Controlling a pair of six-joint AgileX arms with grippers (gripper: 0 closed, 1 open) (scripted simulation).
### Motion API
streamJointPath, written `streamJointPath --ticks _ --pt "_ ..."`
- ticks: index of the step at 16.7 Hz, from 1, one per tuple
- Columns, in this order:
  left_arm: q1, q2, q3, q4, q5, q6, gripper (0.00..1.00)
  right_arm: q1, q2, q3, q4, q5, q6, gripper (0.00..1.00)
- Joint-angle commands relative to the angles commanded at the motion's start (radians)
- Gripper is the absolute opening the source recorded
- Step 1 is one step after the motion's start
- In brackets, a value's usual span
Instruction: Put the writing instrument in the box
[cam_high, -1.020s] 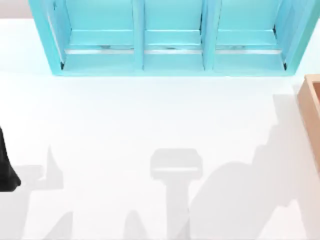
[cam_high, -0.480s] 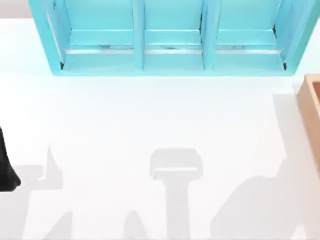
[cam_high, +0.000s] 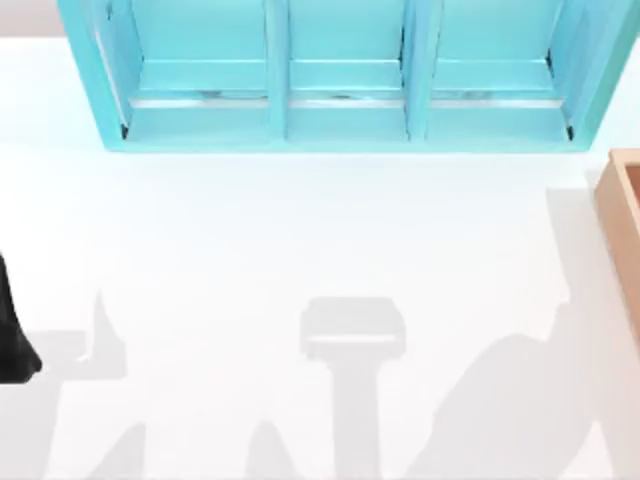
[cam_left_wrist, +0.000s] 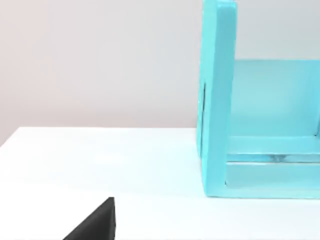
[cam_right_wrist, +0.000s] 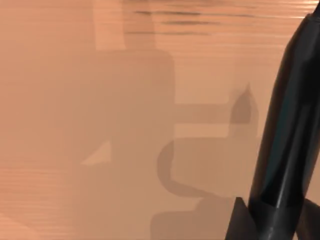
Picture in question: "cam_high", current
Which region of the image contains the salmon-coloured shallow box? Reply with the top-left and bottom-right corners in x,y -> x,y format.
593,147 -> 640,338

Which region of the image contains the light blue rack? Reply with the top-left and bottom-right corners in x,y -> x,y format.
55,0 -> 640,156

